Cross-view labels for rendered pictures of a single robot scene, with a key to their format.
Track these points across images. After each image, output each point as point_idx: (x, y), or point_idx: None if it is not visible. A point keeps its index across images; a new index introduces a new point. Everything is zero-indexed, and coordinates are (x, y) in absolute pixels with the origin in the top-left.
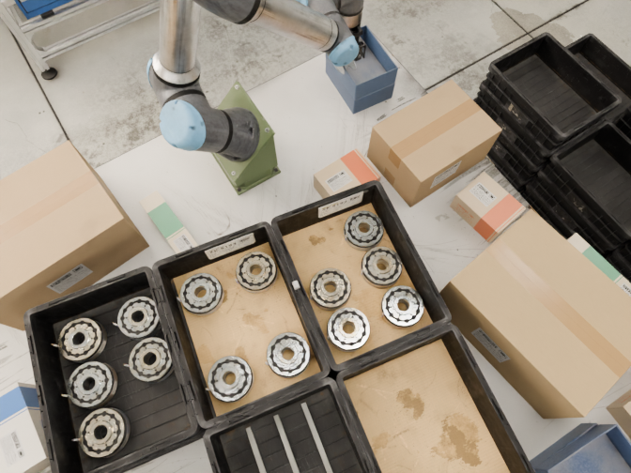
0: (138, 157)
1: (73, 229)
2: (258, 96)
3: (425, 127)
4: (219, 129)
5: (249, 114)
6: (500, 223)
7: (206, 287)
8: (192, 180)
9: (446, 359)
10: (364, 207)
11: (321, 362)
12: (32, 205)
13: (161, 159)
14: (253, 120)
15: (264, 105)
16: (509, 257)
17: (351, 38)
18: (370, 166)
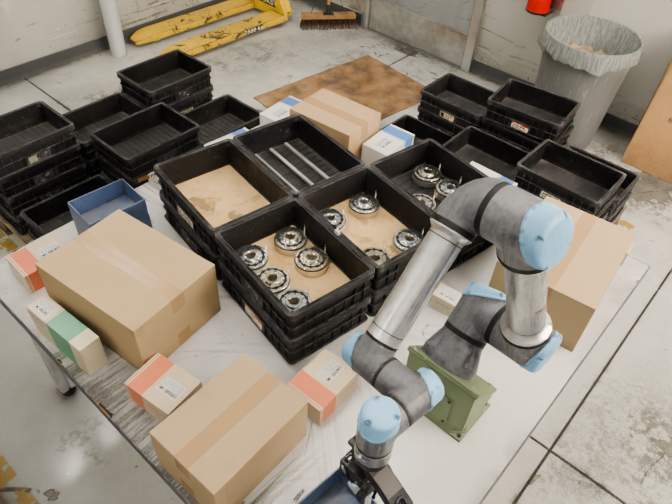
0: (551, 378)
1: None
2: (468, 489)
3: (244, 415)
4: (456, 310)
5: (442, 358)
6: (154, 361)
7: (406, 240)
8: (481, 367)
9: None
10: None
11: (304, 199)
12: (574, 257)
13: (527, 381)
14: (434, 354)
15: (454, 476)
16: (161, 288)
17: (352, 345)
18: (299, 393)
